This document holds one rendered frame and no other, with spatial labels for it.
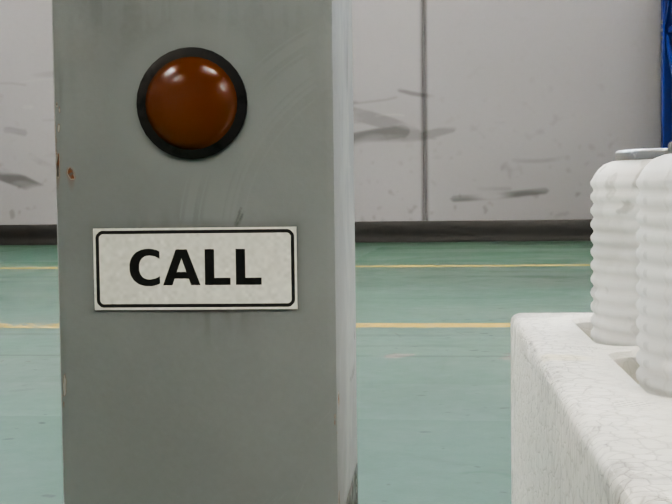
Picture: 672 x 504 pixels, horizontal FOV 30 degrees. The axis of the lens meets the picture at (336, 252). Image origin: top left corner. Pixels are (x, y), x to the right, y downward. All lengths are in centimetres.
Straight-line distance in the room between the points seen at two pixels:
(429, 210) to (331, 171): 507
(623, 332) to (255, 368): 23
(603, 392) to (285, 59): 14
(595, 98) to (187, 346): 512
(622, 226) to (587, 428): 19
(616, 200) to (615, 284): 3
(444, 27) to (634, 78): 82
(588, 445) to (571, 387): 7
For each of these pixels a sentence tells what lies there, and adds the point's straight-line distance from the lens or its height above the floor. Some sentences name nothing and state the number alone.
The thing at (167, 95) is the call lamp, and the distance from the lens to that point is 31.
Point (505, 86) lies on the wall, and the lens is 538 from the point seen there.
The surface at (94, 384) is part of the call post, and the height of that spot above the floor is 19.
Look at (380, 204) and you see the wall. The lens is 538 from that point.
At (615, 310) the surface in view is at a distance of 51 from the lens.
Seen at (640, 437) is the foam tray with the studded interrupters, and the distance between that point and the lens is 32.
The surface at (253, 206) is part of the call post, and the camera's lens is 30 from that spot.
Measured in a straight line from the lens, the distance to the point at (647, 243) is 41.
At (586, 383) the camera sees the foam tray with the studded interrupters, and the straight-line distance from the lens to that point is 40.
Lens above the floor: 24
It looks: 3 degrees down
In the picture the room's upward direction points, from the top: 1 degrees counter-clockwise
